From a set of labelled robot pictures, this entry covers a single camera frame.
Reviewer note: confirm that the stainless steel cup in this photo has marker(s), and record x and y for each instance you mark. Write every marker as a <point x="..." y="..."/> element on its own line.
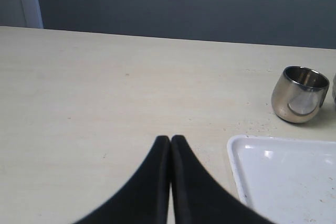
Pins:
<point x="299" y="94"/>

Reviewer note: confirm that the steel bowl with rice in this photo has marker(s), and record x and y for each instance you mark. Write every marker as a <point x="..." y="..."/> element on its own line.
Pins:
<point x="334" y="89"/>

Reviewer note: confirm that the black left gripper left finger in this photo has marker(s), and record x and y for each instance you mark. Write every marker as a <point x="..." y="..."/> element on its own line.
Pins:
<point x="144" y="198"/>

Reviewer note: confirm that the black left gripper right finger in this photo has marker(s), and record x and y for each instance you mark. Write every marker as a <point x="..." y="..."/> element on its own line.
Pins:
<point x="198" y="197"/>

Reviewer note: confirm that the white plastic tray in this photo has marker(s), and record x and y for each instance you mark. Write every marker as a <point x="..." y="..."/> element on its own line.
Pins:
<point x="285" y="180"/>

